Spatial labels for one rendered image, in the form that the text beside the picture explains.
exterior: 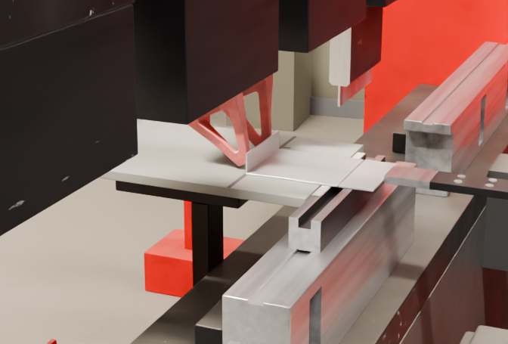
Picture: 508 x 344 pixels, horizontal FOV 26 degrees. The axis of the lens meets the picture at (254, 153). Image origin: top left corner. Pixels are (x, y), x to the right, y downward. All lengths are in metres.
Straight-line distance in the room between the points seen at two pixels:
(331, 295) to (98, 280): 2.34
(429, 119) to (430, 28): 0.54
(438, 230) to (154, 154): 0.35
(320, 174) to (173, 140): 0.19
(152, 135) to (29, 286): 2.10
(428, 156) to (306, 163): 0.33
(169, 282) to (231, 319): 2.25
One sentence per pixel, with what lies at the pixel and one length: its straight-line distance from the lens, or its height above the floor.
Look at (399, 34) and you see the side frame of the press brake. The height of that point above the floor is 0.96.
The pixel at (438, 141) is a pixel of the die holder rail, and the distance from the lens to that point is 1.40.
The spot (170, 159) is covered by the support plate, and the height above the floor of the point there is 1.00.
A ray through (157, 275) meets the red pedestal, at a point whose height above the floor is 0.06.
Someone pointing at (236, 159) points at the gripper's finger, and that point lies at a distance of 1.09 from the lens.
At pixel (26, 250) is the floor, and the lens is 3.53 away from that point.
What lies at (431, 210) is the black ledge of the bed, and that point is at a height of 0.87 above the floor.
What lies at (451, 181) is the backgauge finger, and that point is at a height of 1.00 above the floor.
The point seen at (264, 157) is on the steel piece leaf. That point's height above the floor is 1.00.
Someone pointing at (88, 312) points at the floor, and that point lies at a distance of 3.10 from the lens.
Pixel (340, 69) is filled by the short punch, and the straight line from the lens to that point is 1.02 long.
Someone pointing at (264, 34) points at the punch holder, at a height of 1.21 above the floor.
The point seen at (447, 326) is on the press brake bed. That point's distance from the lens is 1.36.
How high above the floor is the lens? 1.35
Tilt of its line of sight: 18 degrees down
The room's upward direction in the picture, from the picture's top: straight up
